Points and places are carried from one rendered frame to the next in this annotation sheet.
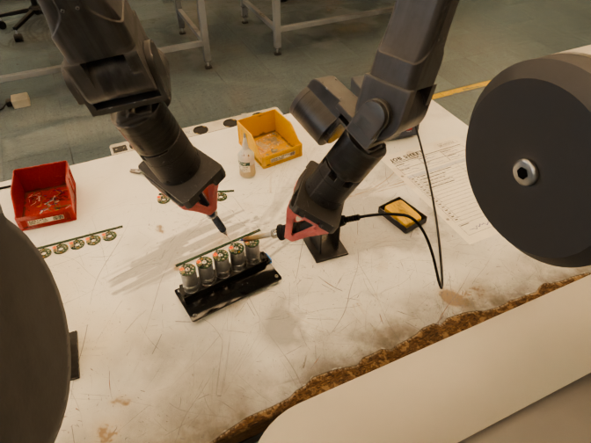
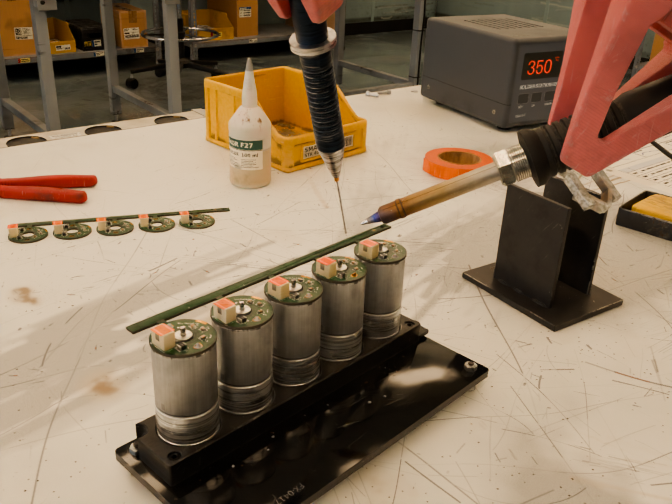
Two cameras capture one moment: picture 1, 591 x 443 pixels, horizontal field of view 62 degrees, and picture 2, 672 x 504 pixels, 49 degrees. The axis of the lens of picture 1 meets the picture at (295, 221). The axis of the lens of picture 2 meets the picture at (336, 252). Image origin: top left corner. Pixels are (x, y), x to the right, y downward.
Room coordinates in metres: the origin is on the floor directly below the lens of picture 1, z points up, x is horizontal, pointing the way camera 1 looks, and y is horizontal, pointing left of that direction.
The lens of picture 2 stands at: (0.27, 0.17, 0.96)
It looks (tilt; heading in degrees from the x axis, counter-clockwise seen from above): 26 degrees down; 346
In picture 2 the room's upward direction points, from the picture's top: 3 degrees clockwise
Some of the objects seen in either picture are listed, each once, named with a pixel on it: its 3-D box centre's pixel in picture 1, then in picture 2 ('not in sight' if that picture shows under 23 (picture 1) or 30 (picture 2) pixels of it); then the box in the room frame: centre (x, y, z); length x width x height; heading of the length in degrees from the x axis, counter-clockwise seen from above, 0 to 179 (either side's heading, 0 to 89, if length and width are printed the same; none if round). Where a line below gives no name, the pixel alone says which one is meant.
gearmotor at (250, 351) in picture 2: (206, 272); (242, 362); (0.52, 0.14, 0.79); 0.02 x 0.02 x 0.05
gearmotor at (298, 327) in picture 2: (222, 265); (292, 337); (0.54, 0.12, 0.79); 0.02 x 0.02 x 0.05
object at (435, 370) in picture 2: (229, 286); (319, 415); (0.52, 0.11, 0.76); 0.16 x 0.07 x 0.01; 123
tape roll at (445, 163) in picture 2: not in sight; (458, 164); (0.84, -0.08, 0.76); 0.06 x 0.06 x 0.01
